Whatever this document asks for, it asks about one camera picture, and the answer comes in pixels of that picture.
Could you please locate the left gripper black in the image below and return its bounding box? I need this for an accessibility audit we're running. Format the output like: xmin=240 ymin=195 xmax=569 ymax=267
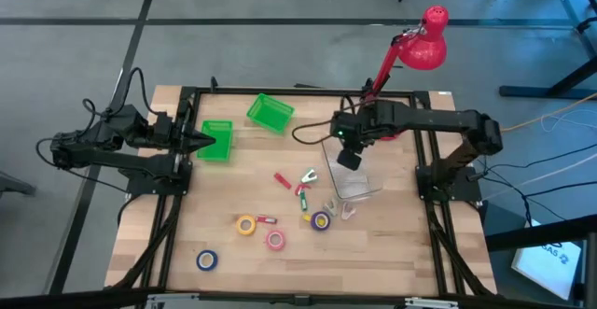
xmin=155 ymin=105 xmax=216 ymax=159

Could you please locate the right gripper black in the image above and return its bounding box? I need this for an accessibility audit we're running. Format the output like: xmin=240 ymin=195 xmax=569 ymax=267
xmin=330 ymin=105 xmax=377 ymax=172

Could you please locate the clear plastic container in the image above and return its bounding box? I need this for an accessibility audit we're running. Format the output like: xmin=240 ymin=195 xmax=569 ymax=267
xmin=320 ymin=133 xmax=384 ymax=202

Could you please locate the purple tape roll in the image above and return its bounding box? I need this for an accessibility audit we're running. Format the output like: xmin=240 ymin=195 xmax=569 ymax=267
xmin=310 ymin=210 xmax=332 ymax=232

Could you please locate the yellow tape roll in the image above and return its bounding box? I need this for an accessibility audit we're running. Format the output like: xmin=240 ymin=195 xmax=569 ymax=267
xmin=235 ymin=214 xmax=257 ymax=237

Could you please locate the pink tape roll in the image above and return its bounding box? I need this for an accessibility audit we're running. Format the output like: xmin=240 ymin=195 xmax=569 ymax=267
xmin=265 ymin=229 xmax=287 ymax=252

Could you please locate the blue tape roll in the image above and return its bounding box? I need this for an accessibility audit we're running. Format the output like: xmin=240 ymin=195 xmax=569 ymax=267
xmin=195 ymin=249 xmax=219 ymax=273

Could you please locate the green plastic basket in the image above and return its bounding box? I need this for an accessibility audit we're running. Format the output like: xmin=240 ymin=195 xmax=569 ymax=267
xmin=245 ymin=92 xmax=297 ymax=135
xmin=196 ymin=119 xmax=234 ymax=162

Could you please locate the red desk lamp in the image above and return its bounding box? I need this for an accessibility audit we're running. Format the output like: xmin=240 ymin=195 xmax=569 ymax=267
xmin=361 ymin=4 xmax=451 ymax=142

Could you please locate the grey chair leg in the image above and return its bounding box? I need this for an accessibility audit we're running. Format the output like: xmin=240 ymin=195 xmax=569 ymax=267
xmin=0 ymin=171 xmax=37 ymax=199

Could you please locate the black rig beam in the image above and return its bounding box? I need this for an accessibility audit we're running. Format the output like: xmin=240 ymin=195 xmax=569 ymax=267
xmin=484 ymin=215 xmax=597 ymax=309

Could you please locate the white cardboard box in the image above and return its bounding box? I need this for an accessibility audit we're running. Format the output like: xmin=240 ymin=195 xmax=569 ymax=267
xmin=510 ymin=218 xmax=584 ymax=302

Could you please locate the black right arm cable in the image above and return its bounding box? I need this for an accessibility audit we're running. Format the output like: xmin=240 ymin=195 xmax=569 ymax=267
xmin=291 ymin=119 xmax=337 ymax=146

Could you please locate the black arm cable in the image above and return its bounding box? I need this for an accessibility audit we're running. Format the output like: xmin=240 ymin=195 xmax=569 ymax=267
xmin=107 ymin=65 xmax=159 ymax=117
xmin=291 ymin=119 xmax=337 ymax=146

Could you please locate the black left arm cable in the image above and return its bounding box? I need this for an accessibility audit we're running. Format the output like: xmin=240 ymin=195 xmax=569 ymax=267
xmin=107 ymin=65 xmax=159 ymax=117

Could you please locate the black aluminium table frame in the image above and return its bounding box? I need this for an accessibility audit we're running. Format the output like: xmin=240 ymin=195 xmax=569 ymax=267
xmin=104 ymin=77 xmax=498 ymax=301

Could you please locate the silver metal bracket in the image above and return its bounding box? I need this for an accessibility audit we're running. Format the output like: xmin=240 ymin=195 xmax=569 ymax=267
xmin=404 ymin=297 xmax=461 ymax=309
xmin=146 ymin=293 xmax=200 ymax=309

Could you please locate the black floor cable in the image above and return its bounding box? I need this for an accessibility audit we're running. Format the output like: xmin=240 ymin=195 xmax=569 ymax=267
xmin=475 ymin=143 xmax=597 ymax=179

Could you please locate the black desk leg frame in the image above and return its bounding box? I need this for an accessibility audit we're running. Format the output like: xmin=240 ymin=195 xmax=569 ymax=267
xmin=465 ymin=0 xmax=597 ymax=101

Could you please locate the black frame bar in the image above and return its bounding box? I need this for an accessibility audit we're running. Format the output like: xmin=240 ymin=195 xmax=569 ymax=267
xmin=0 ymin=286 xmax=597 ymax=309

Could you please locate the white floor cable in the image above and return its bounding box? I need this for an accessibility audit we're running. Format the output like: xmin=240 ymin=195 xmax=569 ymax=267
xmin=482 ymin=152 xmax=597 ymax=198

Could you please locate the orange floor cable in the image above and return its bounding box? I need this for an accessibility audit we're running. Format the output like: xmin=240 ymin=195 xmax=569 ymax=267
xmin=501 ymin=91 xmax=597 ymax=133

